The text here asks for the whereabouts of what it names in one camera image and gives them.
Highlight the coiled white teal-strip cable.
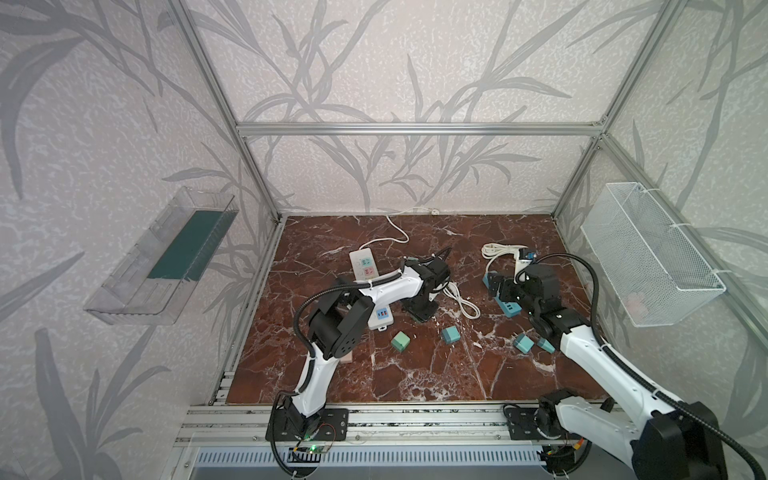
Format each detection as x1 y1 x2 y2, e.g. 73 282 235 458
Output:
481 242 532 277

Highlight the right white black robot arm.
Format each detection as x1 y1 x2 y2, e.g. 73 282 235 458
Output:
485 253 766 479

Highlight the aluminium front rail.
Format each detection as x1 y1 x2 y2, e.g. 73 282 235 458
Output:
173 403 679 448

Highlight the white power strip cable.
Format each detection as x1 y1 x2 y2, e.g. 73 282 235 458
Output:
358 207 442 251

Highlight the teal plug cube right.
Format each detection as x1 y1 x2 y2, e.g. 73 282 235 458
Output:
536 338 556 354

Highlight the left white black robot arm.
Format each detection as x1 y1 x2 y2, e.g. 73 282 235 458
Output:
266 249 450 442

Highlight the clear plastic wall tray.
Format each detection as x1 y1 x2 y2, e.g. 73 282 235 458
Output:
84 187 239 326

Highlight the blue strip white cable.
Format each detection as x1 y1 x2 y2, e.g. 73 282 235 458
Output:
445 280 482 320

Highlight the teal power strip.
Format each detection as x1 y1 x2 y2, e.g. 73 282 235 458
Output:
482 273 522 318

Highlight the teal usb plug cube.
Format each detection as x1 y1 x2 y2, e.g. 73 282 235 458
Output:
441 326 461 345

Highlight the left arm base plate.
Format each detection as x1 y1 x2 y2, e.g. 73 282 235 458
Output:
265 408 350 442

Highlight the white wire mesh basket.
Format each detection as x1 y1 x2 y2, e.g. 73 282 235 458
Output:
581 182 727 328

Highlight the long white pastel power strip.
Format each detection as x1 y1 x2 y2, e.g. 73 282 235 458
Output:
349 248 394 331

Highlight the light green usb plug cube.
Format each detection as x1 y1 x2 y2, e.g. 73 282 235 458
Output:
391 332 411 352

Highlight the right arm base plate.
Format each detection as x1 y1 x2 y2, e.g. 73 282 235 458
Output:
502 389 576 441

